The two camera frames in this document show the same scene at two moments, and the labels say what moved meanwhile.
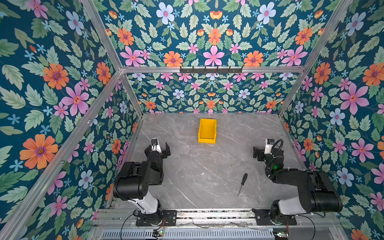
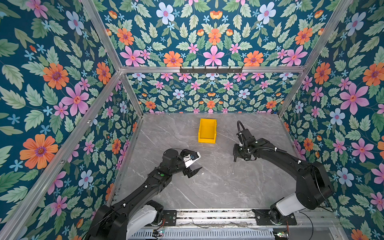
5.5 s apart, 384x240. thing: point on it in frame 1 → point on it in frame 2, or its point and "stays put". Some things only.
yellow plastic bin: x=207 y=130 stays put
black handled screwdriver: x=245 y=177 → x=235 y=159
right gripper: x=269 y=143 → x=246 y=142
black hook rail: x=211 y=71 stays put
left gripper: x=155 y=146 → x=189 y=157
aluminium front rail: x=321 y=218 stays put
